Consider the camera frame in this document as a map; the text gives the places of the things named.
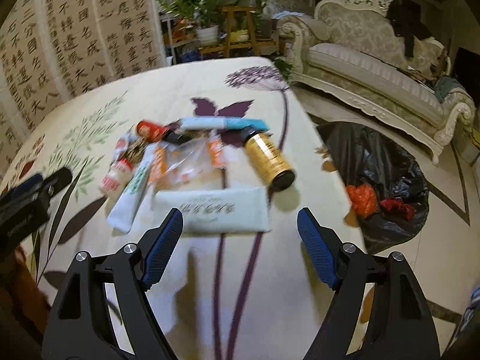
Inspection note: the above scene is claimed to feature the calligraphy folding screen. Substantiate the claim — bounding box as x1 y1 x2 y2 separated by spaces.
1 0 166 175

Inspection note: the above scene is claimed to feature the dark clothing on sofa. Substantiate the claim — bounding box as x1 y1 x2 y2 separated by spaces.
386 0 432 59

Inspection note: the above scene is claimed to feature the blue white long box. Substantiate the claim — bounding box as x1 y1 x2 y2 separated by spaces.
178 116 269 132

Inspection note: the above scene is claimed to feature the white green-lettered sachet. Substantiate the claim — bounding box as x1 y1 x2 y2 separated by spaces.
106 143 157 233

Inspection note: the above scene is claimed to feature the black bin bag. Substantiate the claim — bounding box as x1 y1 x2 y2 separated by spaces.
317 122 430 254

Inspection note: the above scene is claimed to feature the ornate white sofa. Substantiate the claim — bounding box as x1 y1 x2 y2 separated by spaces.
277 0 476 164

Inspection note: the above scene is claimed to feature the red crumpled trash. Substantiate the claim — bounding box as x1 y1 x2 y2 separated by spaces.
380 197 416 221

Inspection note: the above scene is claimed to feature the potted plant white pot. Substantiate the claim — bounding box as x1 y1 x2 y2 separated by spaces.
157 0 241 47

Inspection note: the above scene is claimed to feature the small white yogurt bottle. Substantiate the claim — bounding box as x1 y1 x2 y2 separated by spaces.
99 158 134 201

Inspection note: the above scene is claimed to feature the clear orange snack wrapper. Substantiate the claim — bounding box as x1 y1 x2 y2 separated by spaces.
147 134 226 190

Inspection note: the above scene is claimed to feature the gold herbal drink bottle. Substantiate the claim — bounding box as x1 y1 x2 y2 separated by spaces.
240 127 295 191

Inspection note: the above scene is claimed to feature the orange red plastic bag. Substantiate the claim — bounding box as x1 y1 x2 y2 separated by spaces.
346 184 377 219

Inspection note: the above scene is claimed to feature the small green floor plant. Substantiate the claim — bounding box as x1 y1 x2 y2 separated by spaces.
273 57 293 82

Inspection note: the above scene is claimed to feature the gold wrapper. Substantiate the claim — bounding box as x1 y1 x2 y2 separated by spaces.
123 137 149 165

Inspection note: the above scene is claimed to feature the red small bottle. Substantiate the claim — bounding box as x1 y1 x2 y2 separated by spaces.
135 120 191 145

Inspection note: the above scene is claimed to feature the wooden plant stand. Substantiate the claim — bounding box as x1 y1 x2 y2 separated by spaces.
199 5 278 58

